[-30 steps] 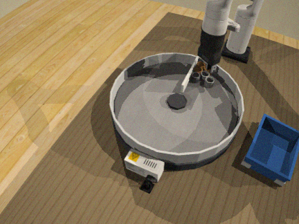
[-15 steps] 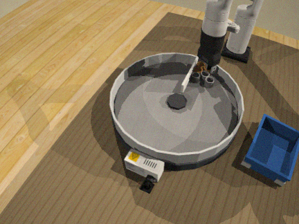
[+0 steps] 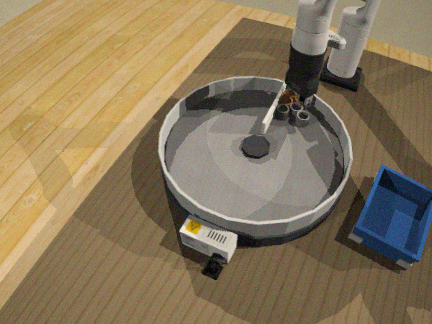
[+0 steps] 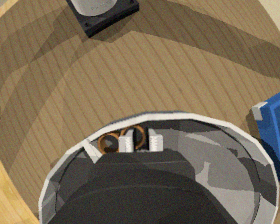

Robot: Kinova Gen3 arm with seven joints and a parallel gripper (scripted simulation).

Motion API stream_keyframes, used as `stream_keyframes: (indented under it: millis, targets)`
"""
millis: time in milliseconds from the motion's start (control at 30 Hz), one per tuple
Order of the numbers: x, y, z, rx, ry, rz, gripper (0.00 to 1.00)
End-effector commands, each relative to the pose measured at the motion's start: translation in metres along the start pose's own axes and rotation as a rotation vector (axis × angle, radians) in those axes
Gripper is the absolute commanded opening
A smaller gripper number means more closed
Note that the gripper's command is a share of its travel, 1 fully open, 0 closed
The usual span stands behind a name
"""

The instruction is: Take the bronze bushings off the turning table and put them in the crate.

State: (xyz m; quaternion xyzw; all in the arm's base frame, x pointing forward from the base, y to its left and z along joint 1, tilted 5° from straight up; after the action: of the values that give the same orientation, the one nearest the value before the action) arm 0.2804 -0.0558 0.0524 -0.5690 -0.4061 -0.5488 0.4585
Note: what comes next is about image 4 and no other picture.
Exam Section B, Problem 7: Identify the blue crate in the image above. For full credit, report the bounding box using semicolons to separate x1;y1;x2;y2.
251;92;280;181

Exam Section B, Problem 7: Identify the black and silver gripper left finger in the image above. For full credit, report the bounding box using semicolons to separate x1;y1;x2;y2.
119;128;136;152

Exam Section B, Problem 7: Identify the bronze bushing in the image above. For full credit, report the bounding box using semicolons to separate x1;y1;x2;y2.
98;130;121;154
120;124;145;149

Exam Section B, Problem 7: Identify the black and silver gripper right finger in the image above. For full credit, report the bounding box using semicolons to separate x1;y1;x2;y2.
146;127;163;152

